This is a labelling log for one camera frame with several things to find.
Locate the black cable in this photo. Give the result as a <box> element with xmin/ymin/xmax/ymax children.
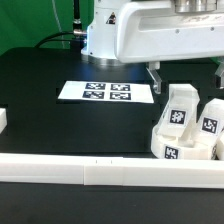
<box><xmin>34</xmin><ymin>0</ymin><xmax>88</xmax><ymax>49</ymax></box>

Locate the white block at left edge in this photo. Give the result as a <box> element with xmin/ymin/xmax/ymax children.
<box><xmin>0</xmin><ymin>108</ymin><xmax>7</xmax><ymax>134</ymax></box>

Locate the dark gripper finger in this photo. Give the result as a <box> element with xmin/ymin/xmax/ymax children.
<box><xmin>215</xmin><ymin>57</ymin><xmax>224</xmax><ymax>89</ymax></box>

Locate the white sheet with tags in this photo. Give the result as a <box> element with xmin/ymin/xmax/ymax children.
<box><xmin>58</xmin><ymin>81</ymin><xmax>154</xmax><ymax>104</ymax></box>

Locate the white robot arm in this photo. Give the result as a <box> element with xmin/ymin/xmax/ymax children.
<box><xmin>81</xmin><ymin>0</ymin><xmax>224</xmax><ymax>93</ymax></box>

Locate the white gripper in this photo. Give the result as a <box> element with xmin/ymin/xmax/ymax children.
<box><xmin>115</xmin><ymin>0</ymin><xmax>224</xmax><ymax>94</ymax></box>

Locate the white U-shaped fence wall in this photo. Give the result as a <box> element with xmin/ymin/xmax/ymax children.
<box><xmin>0</xmin><ymin>153</ymin><xmax>224</xmax><ymax>189</ymax></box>

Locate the green backdrop curtain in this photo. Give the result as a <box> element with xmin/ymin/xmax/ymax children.
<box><xmin>0</xmin><ymin>0</ymin><xmax>96</xmax><ymax>56</ymax></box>

